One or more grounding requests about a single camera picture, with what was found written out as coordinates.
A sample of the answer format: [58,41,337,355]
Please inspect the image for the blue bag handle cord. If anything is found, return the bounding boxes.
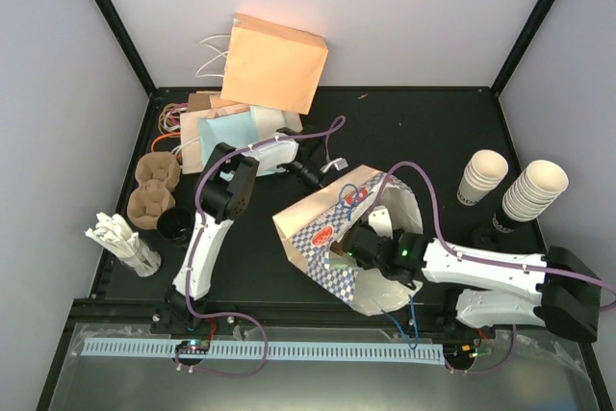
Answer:
[379,297,423,350]

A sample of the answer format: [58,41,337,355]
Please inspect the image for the brown flat paper bag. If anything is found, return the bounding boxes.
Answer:
[187,91,220,113]

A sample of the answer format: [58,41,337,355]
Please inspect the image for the orange bag handle cord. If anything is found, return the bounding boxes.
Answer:
[151,133,182,150]

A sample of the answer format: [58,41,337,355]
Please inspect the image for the orange paper bag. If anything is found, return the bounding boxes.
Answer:
[221,13,328,115]

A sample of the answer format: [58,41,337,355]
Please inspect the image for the beige kraft paper bag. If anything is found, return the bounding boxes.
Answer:
[180,104,250,175]

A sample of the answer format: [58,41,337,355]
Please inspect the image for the brown pulp cup carrier stack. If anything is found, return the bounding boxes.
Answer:
[126,152,181,230]

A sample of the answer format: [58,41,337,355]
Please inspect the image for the short stack paper cups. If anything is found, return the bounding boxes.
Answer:
[456,149,509,207]

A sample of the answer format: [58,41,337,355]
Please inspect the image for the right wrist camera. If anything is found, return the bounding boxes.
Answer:
[368,205,394,239]

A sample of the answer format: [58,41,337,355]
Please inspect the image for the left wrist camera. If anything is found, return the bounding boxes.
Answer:
[321,158,348,173]

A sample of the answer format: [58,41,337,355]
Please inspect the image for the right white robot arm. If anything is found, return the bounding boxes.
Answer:
[339,172,609,343]

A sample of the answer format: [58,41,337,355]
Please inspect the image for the white paper bag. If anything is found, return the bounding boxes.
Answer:
[250,106,303,141]

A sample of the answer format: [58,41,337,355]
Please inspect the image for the light blue paper bag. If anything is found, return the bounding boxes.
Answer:
[198,112,258,166]

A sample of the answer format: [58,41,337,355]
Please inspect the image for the blue checkered paper bag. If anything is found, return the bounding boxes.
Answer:
[273,166,424,317]

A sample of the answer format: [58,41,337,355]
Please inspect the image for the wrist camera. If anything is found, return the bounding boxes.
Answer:
[321,158,348,173]
[368,205,394,239]

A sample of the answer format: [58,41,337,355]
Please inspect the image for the tall stack paper cups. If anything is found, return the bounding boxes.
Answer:
[492,160,569,234]

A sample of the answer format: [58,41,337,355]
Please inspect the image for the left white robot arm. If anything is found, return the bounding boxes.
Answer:
[172,116,347,333]

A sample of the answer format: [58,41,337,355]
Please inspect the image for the light blue cable duct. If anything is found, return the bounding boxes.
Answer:
[81,338,445,366]

